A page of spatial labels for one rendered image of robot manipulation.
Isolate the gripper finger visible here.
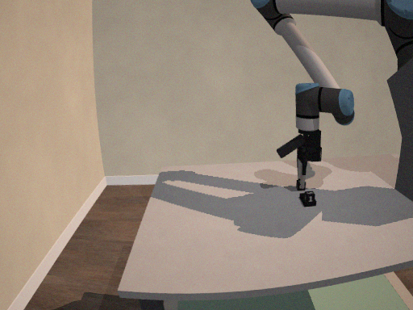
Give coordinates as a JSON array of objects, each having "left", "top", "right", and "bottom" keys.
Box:
[
  {"left": 300, "top": 153, "right": 315, "bottom": 189},
  {"left": 297, "top": 156, "right": 302, "bottom": 180}
]

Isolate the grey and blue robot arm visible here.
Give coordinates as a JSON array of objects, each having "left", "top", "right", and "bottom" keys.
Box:
[{"left": 250, "top": 0, "right": 413, "bottom": 131}]

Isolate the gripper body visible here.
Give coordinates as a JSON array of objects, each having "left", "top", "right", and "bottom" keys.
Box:
[{"left": 297, "top": 129, "right": 322, "bottom": 162}]

